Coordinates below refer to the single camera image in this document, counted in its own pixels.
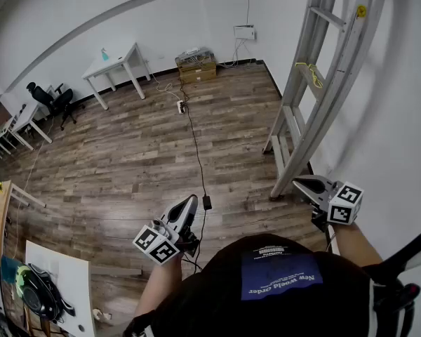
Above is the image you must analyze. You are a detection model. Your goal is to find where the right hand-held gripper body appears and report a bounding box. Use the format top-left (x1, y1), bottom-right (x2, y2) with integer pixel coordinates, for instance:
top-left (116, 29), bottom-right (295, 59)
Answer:
top-left (310, 180), bottom-right (364, 233)

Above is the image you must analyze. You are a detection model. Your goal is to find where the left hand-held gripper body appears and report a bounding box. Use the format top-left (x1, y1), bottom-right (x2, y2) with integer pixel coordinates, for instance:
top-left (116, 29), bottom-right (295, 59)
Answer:
top-left (132, 218), bottom-right (201, 266)

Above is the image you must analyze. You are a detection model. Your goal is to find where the person's left forearm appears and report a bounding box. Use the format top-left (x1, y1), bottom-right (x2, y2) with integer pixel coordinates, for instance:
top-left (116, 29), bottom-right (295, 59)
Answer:
top-left (132, 253), bottom-right (197, 321)

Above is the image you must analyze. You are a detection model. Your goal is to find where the person's right forearm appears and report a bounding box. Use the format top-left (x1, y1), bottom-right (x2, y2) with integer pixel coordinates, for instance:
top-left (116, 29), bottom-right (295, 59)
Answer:
top-left (328, 221), bottom-right (385, 270)

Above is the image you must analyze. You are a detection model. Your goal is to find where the person's black t-shirt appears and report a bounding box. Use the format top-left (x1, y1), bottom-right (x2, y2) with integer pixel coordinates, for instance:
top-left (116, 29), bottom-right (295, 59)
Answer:
top-left (122, 233), bottom-right (417, 337)

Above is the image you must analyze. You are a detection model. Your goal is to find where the crumpled white paper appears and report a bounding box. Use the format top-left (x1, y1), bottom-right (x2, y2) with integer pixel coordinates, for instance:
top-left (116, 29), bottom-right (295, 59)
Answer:
top-left (92, 308), bottom-right (112, 324)

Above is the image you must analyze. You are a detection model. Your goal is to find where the white table with round hole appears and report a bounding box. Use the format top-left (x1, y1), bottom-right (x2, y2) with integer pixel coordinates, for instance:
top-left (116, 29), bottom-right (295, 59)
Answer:
top-left (25, 240), bottom-right (98, 337)

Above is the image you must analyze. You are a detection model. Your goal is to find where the grey metal stepladder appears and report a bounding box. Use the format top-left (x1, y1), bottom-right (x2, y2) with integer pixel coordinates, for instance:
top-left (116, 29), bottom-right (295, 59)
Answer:
top-left (262, 0), bottom-right (390, 203)

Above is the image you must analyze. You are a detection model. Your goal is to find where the black green helmet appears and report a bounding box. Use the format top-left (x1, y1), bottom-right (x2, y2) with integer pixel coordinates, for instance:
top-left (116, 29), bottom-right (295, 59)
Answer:
top-left (15, 263), bottom-right (76, 324)

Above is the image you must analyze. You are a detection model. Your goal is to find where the brown cardboard box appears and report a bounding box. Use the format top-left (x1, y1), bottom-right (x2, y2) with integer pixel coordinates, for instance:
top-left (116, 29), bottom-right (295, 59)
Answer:
top-left (175, 60), bottom-right (218, 85)

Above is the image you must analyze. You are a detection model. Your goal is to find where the teal bag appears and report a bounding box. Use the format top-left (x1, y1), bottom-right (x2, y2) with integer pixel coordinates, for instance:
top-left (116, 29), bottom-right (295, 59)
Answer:
top-left (0, 256), bottom-right (22, 286)

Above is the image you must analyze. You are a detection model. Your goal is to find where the white square table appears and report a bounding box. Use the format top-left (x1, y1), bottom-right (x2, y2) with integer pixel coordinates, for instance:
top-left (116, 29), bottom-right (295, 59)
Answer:
top-left (81, 42), bottom-right (152, 111)

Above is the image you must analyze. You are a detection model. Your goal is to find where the black mesh office chair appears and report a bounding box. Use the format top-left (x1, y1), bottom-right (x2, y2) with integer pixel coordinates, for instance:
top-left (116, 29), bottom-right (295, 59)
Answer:
top-left (25, 81), bottom-right (86, 131)

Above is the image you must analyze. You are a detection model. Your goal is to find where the wooden desk with white legs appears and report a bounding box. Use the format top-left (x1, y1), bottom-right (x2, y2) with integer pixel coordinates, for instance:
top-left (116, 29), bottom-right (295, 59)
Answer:
top-left (0, 180), bottom-right (47, 267)

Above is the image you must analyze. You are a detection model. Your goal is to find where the white desk with shelf box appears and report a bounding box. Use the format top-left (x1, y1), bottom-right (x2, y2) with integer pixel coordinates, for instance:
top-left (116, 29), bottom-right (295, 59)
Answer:
top-left (0, 119), bottom-right (34, 159)

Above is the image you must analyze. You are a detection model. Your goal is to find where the black power cable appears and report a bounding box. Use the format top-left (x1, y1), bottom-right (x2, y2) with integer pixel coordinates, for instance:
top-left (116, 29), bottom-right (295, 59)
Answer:
top-left (183, 110), bottom-right (211, 274)

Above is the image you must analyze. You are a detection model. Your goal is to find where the black harness with grey straps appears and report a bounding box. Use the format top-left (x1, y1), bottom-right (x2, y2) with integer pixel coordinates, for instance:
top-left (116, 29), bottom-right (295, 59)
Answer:
top-left (124, 230), bottom-right (421, 337)

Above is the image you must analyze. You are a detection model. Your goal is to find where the yellow rope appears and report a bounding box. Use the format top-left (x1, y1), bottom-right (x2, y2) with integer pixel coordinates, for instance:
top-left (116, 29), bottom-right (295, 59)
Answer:
top-left (294, 62), bottom-right (324, 90)

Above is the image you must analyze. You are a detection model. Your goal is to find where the white power strip cable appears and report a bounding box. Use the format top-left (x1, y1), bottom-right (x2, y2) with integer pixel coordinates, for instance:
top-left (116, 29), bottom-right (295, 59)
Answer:
top-left (149, 70), bottom-right (180, 103)

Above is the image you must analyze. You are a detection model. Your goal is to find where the white cable bundle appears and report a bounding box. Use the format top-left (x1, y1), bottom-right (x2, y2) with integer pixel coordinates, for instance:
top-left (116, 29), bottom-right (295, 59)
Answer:
top-left (219, 37), bottom-right (255, 68)

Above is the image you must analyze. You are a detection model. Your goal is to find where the grey network switch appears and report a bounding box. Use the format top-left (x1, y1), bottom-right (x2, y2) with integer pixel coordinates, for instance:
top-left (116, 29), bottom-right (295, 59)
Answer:
top-left (178, 46), bottom-right (215, 65)

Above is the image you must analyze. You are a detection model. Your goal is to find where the white wall-mounted box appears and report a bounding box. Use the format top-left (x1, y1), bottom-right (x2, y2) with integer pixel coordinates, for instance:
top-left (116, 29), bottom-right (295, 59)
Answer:
top-left (233, 25), bottom-right (257, 41)

